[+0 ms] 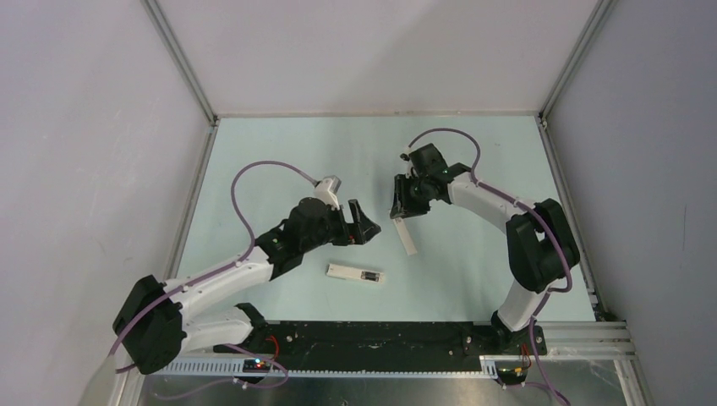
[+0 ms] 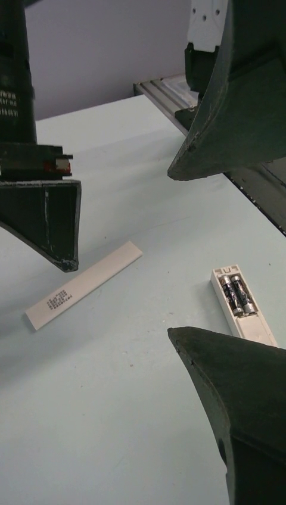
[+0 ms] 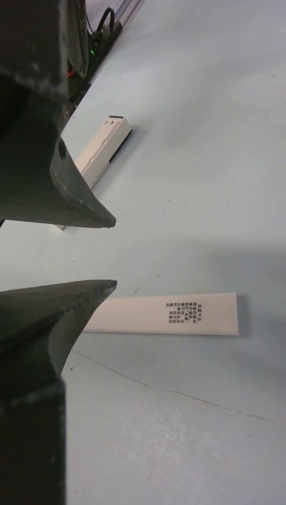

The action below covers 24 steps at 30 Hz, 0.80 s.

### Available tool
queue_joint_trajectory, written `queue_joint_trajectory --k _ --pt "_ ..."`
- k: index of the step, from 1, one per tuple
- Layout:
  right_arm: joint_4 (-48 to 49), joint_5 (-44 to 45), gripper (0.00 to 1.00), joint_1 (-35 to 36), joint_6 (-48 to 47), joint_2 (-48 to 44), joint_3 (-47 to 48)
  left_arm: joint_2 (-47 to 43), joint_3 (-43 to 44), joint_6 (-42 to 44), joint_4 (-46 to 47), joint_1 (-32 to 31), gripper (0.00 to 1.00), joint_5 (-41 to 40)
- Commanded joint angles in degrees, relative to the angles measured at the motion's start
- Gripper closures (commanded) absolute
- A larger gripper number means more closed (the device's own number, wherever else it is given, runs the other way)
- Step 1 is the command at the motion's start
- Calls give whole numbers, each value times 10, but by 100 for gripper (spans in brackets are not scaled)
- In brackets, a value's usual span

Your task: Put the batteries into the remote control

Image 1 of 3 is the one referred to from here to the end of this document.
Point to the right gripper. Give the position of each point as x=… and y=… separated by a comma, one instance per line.
x=402, y=205

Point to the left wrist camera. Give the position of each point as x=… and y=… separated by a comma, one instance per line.
x=326, y=190

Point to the white battery cover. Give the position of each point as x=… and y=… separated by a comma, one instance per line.
x=405, y=237

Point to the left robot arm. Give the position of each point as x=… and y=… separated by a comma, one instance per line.
x=158, y=321

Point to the black battery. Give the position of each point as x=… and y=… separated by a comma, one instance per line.
x=371, y=276

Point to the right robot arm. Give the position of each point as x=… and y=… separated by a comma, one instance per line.
x=541, y=247

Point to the white cable duct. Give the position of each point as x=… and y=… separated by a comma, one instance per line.
x=239, y=367

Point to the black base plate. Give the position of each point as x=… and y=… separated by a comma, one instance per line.
x=389, y=346

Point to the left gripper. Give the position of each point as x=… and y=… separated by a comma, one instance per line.
x=356, y=233

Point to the white remote control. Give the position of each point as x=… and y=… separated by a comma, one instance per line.
x=350, y=273

